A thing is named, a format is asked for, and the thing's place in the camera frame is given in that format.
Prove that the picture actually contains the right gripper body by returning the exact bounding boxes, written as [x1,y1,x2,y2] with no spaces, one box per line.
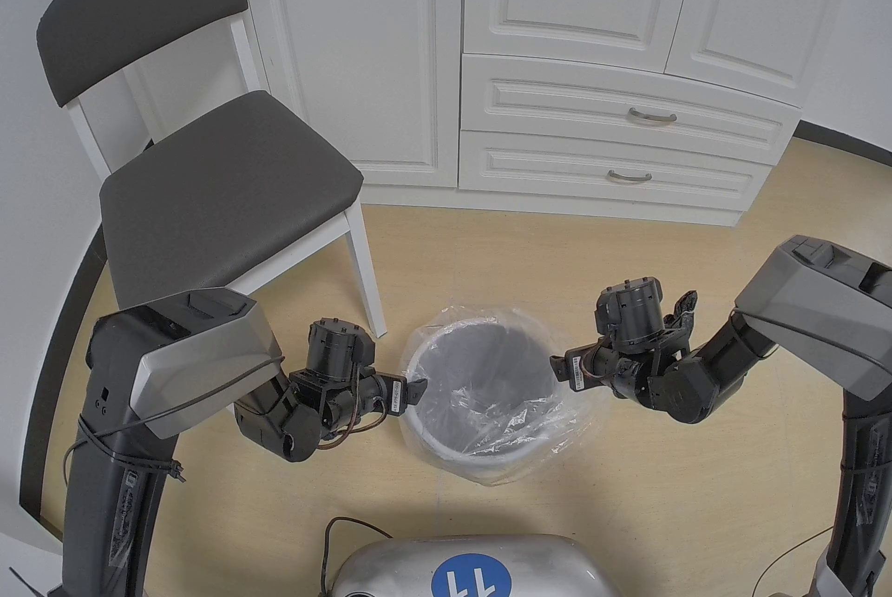
[563,340,628,396]

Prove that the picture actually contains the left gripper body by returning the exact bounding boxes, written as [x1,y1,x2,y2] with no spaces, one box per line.
[352,371,410,420]

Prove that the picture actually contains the clear plastic bag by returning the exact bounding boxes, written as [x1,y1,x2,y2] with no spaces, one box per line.
[400,300,614,487]

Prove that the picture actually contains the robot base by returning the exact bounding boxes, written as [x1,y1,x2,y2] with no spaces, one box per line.
[334,533,614,597]

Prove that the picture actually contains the white trash bin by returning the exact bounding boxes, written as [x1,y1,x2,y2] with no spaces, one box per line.
[403,310,567,485]

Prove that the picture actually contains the crumpled black plastic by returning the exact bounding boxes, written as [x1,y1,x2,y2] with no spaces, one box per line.
[662,289,699,330]

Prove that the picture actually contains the white chair grey cushions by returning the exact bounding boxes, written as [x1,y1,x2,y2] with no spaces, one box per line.
[36,0,387,341]

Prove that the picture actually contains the black cable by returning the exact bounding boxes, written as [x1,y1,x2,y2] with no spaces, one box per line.
[756,525,836,597]
[0,568,44,597]
[318,516,394,591]

